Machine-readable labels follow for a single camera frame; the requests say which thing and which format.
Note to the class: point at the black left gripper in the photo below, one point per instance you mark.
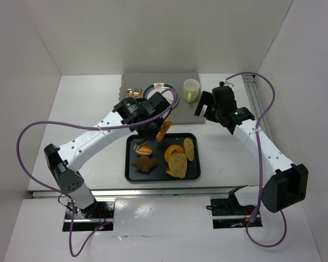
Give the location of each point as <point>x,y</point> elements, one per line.
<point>146,131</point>

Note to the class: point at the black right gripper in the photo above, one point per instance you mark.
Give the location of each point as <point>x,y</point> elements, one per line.
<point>208,102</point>

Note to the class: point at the baguette slice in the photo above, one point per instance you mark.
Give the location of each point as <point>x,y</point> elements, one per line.
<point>163,130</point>

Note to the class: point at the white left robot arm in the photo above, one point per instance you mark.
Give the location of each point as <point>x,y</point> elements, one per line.
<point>65,161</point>

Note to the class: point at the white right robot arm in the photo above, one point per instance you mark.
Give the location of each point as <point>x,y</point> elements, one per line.
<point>282,183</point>

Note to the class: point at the narrow seeded bread slice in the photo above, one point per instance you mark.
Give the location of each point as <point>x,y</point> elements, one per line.
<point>189,149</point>

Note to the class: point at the large seeded bread slice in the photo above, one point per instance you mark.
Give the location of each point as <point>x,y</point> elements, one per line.
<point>177,165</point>

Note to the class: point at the glazed round bun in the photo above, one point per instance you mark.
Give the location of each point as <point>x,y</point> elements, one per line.
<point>143,151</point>

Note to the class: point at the pale green mug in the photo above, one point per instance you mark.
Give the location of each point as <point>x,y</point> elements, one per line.
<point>191,90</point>

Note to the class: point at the black baking tray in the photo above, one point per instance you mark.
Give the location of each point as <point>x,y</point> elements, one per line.
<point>158,174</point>

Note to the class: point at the white plate teal rim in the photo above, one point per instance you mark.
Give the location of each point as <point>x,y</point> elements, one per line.
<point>161,93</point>

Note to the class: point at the aluminium rail right side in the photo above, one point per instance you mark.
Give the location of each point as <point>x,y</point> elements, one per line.
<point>255,102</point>

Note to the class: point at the aluminium rail table front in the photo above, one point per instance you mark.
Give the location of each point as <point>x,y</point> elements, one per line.
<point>162,192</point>

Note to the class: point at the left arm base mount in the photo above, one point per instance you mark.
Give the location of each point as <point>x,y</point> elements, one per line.
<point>101,218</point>

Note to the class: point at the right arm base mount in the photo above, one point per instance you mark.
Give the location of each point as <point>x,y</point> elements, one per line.
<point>229,213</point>

